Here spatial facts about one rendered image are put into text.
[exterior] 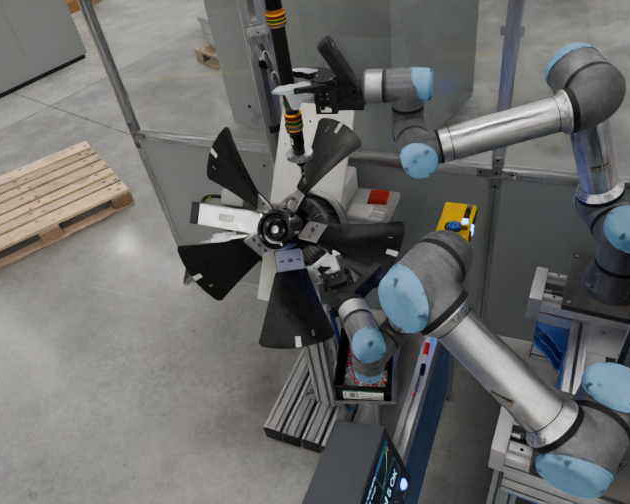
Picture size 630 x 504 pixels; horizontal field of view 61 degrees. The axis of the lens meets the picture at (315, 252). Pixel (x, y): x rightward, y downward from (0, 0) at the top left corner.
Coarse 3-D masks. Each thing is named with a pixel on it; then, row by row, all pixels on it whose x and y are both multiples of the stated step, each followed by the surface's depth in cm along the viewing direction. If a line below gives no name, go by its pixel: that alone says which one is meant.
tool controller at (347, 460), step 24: (336, 432) 105; (360, 432) 103; (384, 432) 101; (336, 456) 101; (360, 456) 99; (384, 456) 101; (312, 480) 99; (336, 480) 97; (360, 480) 95; (384, 480) 100; (408, 480) 110
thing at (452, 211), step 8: (448, 208) 176; (456, 208) 176; (464, 208) 175; (472, 208) 175; (448, 216) 173; (456, 216) 173; (472, 216) 172; (440, 224) 171; (464, 224) 169; (456, 232) 167; (464, 232) 167
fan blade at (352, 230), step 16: (336, 224) 160; (352, 224) 159; (368, 224) 158; (384, 224) 156; (400, 224) 155; (320, 240) 154; (336, 240) 154; (352, 240) 153; (368, 240) 153; (384, 240) 152; (400, 240) 151; (352, 256) 150; (368, 256) 149; (384, 256) 149; (384, 272) 147
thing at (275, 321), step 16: (288, 272) 160; (304, 272) 163; (272, 288) 158; (288, 288) 160; (304, 288) 162; (272, 304) 158; (288, 304) 159; (304, 304) 161; (320, 304) 163; (272, 320) 158; (288, 320) 159; (304, 320) 160; (320, 320) 162; (272, 336) 159; (288, 336) 159; (304, 336) 160; (320, 336) 161
